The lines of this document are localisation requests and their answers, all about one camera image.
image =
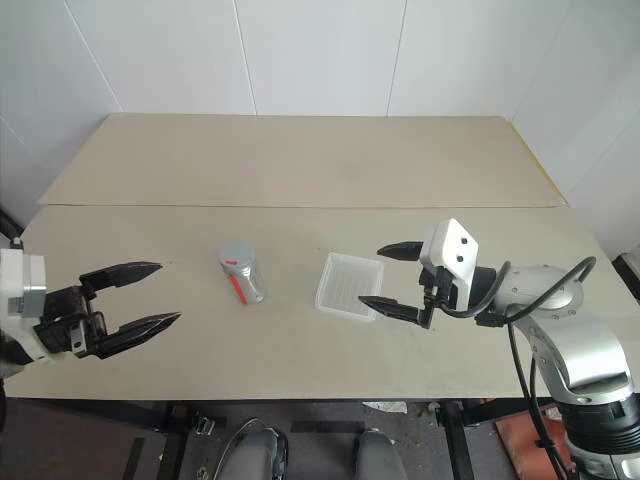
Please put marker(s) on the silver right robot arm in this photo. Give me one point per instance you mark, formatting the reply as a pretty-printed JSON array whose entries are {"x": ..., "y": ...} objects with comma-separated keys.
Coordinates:
[{"x": 575, "y": 340}]

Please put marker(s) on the small metal clamp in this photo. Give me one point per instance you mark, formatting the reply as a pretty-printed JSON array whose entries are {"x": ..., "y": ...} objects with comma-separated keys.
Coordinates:
[{"x": 202, "y": 426}]

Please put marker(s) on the clear plastic tray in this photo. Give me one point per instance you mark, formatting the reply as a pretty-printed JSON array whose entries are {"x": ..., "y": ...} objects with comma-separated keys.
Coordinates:
[{"x": 350, "y": 285}]

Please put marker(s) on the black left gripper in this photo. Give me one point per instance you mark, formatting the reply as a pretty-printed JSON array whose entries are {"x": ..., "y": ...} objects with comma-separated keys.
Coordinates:
[{"x": 62, "y": 320}]

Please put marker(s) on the silver red can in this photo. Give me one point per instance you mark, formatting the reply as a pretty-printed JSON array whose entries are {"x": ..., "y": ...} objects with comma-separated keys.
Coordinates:
[{"x": 242, "y": 275}]

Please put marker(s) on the red flat object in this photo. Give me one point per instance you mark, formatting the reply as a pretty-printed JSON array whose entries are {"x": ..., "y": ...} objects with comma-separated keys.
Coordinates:
[{"x": 525, "y": 445}]

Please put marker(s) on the grey rounded robot leg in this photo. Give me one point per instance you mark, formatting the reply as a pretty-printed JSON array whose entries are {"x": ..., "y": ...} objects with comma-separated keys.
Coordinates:
[
  {"x": 262, "y": 455},
  {"x": 377, "y": 455}
]

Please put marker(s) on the white paper scrap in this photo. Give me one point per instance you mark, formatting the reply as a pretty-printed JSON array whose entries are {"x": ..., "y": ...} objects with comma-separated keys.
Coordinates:
[{"x": 387, "y": 406}]

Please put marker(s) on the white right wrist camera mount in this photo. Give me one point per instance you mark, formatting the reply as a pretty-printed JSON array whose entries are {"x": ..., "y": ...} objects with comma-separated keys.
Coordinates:
[{"x": 452, "y": 250}]

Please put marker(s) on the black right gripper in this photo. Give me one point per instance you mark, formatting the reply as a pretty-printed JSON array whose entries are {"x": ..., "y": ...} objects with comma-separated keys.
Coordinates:
[{"x": 437, "y": 290}]

